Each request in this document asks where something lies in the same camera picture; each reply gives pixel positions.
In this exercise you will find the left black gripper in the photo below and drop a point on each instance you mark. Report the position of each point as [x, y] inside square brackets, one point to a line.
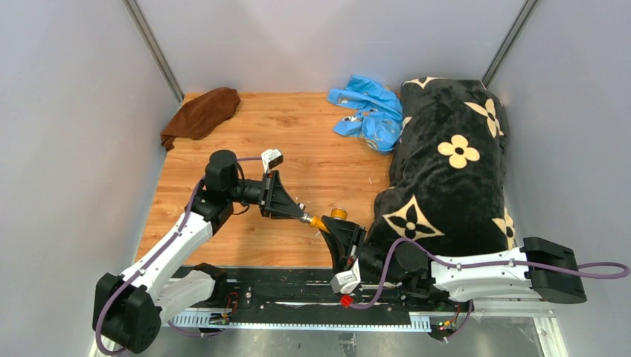
[277, 199]

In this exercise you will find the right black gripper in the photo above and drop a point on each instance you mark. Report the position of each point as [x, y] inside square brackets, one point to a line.
[350, 234]

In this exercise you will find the yellow brass water faucet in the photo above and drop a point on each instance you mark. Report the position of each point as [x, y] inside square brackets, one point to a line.
[321, 222]

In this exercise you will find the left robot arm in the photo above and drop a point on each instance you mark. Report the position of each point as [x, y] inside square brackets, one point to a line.
[131, 307]

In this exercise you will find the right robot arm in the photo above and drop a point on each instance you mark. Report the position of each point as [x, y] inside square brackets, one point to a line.
[539, 269]

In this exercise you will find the black floral blanket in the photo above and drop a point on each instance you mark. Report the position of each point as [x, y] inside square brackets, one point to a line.
[447, 173]

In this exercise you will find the brown cloth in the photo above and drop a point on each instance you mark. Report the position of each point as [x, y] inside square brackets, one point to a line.
[199, 117]

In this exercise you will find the blue plastic bag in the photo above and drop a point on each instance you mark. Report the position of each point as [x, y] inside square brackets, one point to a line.
[378, 113]

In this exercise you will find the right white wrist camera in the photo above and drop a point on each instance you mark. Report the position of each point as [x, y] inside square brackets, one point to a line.
[345, 282]

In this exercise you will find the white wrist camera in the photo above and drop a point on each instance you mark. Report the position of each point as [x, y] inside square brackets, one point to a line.
[271, 158]
[345, 282]

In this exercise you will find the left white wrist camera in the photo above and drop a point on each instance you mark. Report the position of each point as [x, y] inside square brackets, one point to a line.
[271, 158]

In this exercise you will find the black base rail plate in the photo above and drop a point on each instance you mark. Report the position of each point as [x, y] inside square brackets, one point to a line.
[511, 311]

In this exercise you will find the aluminium frame rail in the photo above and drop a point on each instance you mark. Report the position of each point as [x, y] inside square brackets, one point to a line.
[270, 305]

